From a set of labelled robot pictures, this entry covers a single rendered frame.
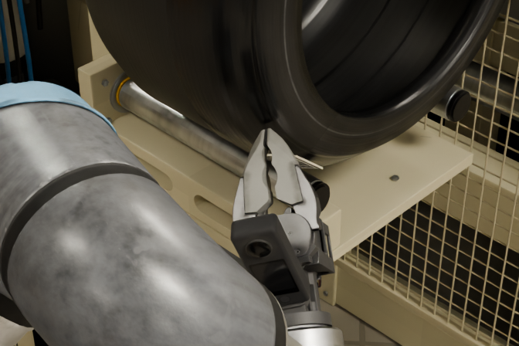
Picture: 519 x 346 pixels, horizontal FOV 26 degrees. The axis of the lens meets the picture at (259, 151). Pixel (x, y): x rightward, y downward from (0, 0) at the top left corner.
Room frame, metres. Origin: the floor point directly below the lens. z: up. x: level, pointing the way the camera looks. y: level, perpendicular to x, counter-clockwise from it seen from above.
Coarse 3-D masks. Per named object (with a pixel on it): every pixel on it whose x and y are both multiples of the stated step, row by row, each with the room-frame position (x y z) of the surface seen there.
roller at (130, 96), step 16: (128, 80) 1.27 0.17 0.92; (128, 96) 1.25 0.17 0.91; (144, 96) 1.23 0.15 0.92; (144, 112) 1.22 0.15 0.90; (160, 112) 1.20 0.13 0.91; (176, 112) 1.19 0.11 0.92; (160, 128) 1.20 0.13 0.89; (176, 128) 1.18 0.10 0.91; (192, 128) 1.16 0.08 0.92; (192, 144) 1.15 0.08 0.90; (208, 144) 1.14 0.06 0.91; (224, 144) 1.13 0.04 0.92; (224, 160) 1.11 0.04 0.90; (240, 160) 1.10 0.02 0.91; (240, 176) 1.10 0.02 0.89; (272, 176) 1.06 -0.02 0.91; (320, 192) 1.04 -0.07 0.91
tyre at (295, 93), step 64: (128, 0) 1.04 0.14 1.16; (192, 0) 0.97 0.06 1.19; (256, 0) 0.96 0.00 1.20; (320, 0) 1.40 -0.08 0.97; (384, 0) 1.38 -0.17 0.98; (448, 0) 1.34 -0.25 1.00; (128, 64) 1.08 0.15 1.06; (192, 64) 0.98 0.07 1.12; (256, 64) 0.96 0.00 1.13; (320, 64) 1.32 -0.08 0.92; (384, 64) 1.29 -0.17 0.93; (448, 64) 1.19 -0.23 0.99; (256, 128) 0.99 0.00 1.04; (320, 128) 1.02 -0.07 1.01; (384, 128) 1.10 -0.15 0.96
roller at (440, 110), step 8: (456, 88) 1.25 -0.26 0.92; (448, 96) 1.24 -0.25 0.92; (456, 96) 1.23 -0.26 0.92; (464, 96) 1.24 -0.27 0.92; (440, 104) 1.23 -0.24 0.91; (448, 104) 1.23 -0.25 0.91; (456, 104) 1.23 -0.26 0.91; (464, 104) 1.24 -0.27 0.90; (432, 112) 1.25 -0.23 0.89; (440, 112) 1.23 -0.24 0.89; (448, 112) 1.22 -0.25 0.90; (456, 112) 1.23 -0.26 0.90; (464, 112) 1.24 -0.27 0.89; (456, 120) 1.23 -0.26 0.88
